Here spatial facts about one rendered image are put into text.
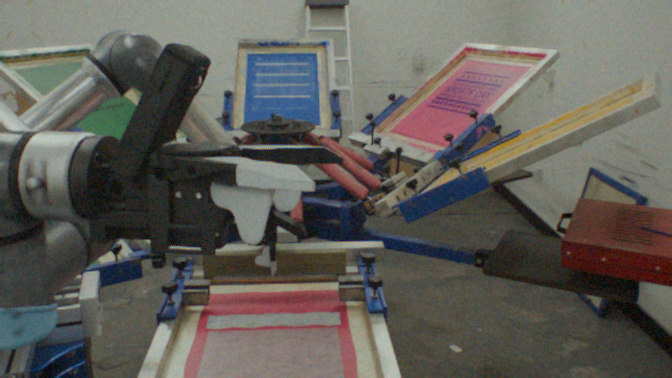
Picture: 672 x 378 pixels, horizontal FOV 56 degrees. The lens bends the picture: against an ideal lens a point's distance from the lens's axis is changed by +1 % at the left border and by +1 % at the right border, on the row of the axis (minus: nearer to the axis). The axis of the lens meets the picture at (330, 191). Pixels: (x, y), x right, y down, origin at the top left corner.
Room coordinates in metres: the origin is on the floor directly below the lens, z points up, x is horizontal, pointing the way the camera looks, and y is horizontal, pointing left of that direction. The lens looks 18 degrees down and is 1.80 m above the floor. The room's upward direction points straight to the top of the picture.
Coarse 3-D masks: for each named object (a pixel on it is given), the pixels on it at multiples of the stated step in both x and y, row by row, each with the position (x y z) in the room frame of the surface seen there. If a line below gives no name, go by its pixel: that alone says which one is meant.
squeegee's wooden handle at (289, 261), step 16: (208, 256) 1.61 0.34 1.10; (224, 256) 1.61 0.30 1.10; (240, 256) 1.62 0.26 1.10; (256, 256) 1.62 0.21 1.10; (288, 256) 1.62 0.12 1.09; (304, 256) 1.63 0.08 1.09; (320, 256) 1.63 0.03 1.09; (336, 256) 1.63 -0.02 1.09; (208, 272) 1.61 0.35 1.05; (224, 272) 1.61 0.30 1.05; (240, 272) 1.62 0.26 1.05; (256, 272) 1.62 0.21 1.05; (288, 272) 1.62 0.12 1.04; (304, 272) 1.63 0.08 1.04; (320, 272) 1.63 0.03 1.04; (336, 272) 1.63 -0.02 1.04
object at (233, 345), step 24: (216, 312) 1.55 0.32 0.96; (240, 312) 1.55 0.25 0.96; (264, 312) 1.55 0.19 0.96; (216, 336) 1.43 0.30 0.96; (240, 336) 1.43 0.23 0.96; (264, 336) 1.43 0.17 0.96; (192, 360) 1.32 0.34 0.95; (216, 360) 1.32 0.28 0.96; (240, 360) 1.32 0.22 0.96; (264, 360) 1.32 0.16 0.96
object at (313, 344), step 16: (288, 304) 1.60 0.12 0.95; (304, 304) 1.60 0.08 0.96; (320, 304) 1.60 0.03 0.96; (336, 304) 1.60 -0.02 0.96; (288, 336) 1.43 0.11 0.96; (304, 336) 1.43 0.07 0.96; (320, 336) 1.43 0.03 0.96; (336, 336) 1.43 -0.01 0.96; (288, 352) 1.35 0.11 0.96; (304, 352) 1.35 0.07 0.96; (320, 352) 1.35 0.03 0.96; (336, 352) 1.35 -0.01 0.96; (352, 352) 1.35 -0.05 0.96; (272, 368) 1.28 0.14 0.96; (288, 368) 1.28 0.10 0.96; (304, 368) 1.28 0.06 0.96; (320, 368) 1.28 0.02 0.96; (336, 368) 1.28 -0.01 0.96; (352, 368) 1.28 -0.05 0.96
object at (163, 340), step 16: (352, 272) 1.75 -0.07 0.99; (176, 320) 1.46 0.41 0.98; (368, 320) 1.49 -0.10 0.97; (384, 320) 1.45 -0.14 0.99; (160, 336) 1.37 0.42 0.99; (384, 336) 1.37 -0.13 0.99; (160, 352) 1.30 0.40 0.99; (384, 352) 1.30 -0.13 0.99; (144, 368) 1.23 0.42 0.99; (160, 368) 1.25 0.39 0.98; (384, 368) 1.23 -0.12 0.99
